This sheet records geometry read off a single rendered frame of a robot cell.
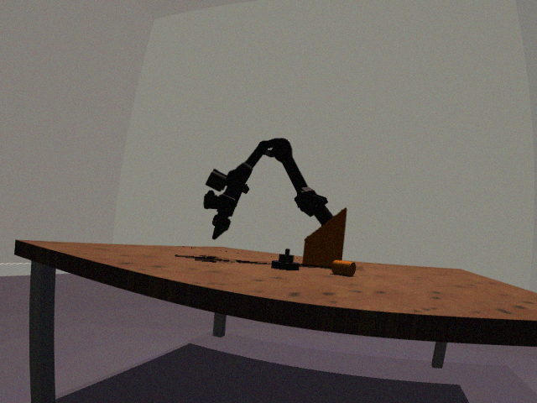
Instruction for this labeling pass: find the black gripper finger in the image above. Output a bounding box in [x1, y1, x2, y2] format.
[212, 221, 228, 239]
[215, 202, 233, 229]

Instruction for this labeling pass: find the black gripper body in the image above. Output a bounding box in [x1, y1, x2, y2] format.
[213, 191, 239, 229]

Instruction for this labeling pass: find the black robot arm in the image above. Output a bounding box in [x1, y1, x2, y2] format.
[203, 138, 333, 226]

